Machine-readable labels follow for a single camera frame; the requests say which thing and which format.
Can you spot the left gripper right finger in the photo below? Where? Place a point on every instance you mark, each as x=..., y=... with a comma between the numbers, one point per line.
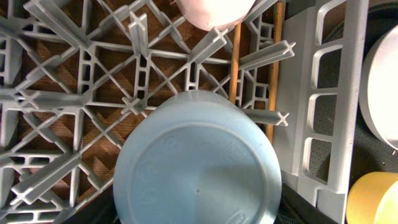
x=294, y=209

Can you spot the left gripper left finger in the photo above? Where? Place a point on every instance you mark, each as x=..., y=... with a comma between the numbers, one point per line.
x=101, y=210

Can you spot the yellow bowl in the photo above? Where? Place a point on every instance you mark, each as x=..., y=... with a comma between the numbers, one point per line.
x=373, y=199

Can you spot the blue cup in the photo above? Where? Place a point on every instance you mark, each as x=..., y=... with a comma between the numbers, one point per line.
x=197, y=159

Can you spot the pink cup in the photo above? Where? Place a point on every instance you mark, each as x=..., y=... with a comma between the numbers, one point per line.
x=221, y=14

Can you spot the grey dishwasher rack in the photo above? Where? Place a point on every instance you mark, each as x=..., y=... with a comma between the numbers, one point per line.
x=78, y=76

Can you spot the round black tray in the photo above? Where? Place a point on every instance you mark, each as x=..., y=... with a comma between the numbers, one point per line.
x=369, y=153

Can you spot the grey round plate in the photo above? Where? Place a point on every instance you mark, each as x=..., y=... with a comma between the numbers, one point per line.
x=378, y=88

